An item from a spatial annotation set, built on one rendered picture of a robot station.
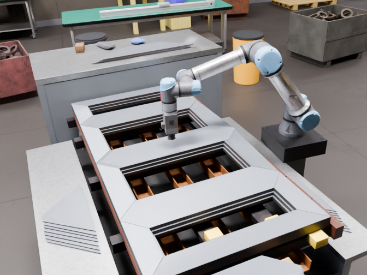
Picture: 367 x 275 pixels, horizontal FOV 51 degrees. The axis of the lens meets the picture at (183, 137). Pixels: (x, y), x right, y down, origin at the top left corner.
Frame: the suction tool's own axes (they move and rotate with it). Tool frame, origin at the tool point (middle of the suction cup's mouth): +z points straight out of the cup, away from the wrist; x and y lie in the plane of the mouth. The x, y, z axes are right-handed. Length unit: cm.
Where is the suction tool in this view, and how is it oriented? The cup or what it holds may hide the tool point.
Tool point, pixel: (171, 137)
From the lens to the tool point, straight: 196.0
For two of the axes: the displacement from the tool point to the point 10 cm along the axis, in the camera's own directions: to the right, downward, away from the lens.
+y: 2.0, 4.8, -8.5
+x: 9.8, -1.4, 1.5
